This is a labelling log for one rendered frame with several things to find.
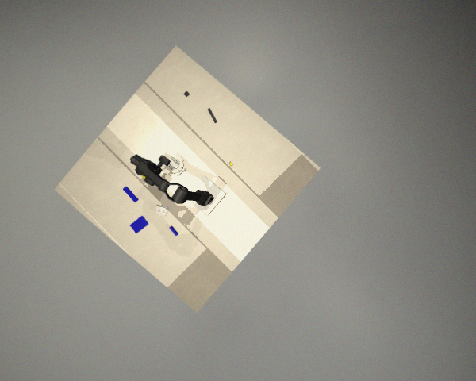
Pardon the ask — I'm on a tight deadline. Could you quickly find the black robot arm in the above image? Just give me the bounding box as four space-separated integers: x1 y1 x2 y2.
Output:
130 154 214 206

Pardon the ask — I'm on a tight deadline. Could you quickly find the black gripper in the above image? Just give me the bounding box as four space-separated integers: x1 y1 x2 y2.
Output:
145 155 171 186

